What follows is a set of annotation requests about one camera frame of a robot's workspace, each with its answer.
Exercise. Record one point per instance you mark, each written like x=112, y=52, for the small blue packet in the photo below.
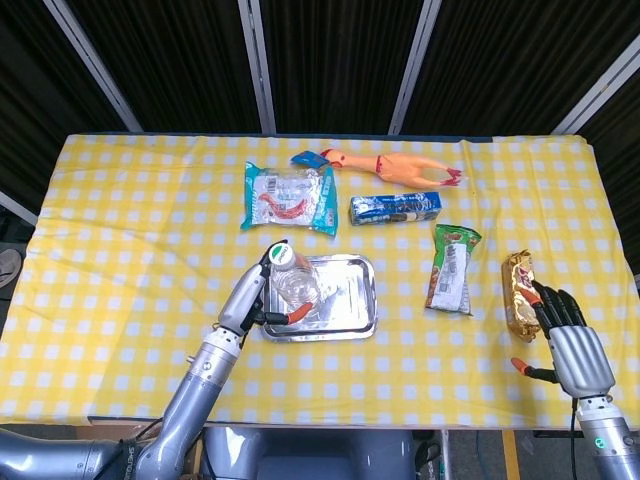
x=310, y=160

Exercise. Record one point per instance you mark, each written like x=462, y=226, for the green snack pack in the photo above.
x=452, y=270

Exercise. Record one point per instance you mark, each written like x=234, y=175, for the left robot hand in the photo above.
x=246, y=297

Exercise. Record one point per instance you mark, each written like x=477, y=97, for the blue cookie pack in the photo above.
x=395, y=208

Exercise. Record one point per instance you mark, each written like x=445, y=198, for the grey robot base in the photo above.
x=320, y=455

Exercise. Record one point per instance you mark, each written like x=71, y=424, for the rubber chicken toy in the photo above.
x=400, y=168

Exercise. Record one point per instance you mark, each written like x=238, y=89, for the yellow checkered tablecloth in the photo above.
x=125, y=310

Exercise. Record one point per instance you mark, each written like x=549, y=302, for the clear plastic bottle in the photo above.
x=295, y=280

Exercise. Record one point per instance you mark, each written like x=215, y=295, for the metal tray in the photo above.
x=340, y=300

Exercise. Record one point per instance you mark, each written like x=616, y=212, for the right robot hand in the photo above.
x=575, y=352

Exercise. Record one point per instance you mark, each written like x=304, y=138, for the teal snack bag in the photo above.
x=289, y=201

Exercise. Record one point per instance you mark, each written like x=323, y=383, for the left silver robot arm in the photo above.
x=180, y=410

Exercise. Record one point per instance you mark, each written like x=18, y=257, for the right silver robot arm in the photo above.
x=607, y=440

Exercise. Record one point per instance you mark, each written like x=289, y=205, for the gold snack pack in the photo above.
x=518, y=295

